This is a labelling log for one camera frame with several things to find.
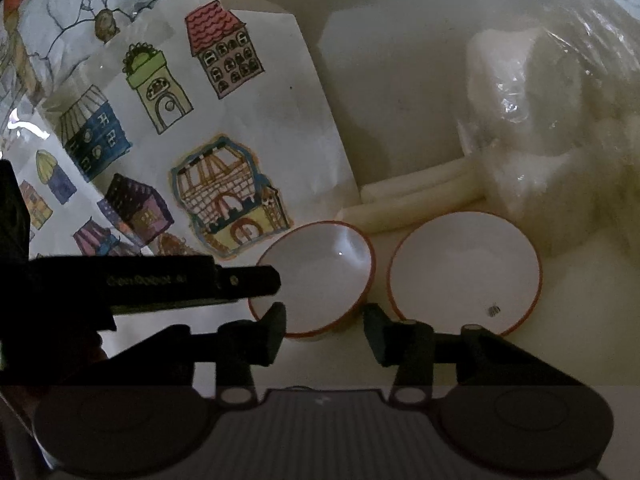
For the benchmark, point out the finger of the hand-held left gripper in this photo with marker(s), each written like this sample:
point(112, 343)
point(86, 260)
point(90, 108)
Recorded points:
point(250, 282)

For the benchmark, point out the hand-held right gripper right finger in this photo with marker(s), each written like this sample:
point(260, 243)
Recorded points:
point(376, 332)

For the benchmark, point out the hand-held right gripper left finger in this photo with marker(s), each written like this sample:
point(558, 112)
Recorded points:
point(272, 332)

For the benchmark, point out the patterned ceramic bowl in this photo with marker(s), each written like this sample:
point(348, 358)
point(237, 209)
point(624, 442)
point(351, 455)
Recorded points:
point(320, 270)

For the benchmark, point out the plain white ceramic bowl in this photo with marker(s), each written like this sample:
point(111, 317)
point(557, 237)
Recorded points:
point(465, 265)

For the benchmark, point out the coloured houses drawing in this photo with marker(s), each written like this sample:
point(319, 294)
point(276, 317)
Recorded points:
point(210, 135)

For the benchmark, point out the child with fan drawing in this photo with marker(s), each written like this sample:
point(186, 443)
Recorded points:
point(50, 20)

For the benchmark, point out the clear plastic bag white blocks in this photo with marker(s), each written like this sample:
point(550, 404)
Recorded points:
point(550, 110)

